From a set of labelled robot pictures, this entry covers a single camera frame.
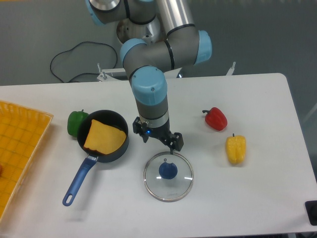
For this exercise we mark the black object table corner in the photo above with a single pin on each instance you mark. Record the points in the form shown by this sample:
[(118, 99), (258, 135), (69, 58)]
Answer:
[(311, 209)]

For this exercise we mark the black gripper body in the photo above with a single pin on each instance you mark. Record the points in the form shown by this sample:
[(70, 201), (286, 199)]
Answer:
[(161, 133)]

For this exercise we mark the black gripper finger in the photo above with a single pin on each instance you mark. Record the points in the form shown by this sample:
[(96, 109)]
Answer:
[(141, 129), (175, 141)]

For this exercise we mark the yellow woven basket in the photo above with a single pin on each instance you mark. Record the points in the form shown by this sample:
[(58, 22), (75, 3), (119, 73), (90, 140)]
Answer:
[(21, 132)]

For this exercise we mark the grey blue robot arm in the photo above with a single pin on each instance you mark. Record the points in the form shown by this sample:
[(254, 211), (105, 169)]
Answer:
[(145, 63)]

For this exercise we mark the red bell pepper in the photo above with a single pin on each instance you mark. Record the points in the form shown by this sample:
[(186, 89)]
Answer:
[(215, 118)]

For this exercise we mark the black pot blue handle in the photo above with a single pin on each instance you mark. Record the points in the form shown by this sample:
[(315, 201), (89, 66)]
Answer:
[(107, 117)]

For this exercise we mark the green bell pepper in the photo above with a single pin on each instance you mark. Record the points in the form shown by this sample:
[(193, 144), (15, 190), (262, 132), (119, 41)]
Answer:
[(74, 121)]

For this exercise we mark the glass pot lid blue knob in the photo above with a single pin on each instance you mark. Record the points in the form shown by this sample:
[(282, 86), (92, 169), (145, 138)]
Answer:
[(168, 177)]

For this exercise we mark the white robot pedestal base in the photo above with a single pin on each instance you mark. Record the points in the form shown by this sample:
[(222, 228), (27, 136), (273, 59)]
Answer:
[(151, 33)]

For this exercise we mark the yellow bell pepper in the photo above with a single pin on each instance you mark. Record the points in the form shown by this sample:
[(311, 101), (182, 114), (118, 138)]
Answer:
[(235, 148)]

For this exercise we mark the yellow bread slice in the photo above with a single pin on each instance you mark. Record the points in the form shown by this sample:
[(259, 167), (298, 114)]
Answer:
[(104, 138)]

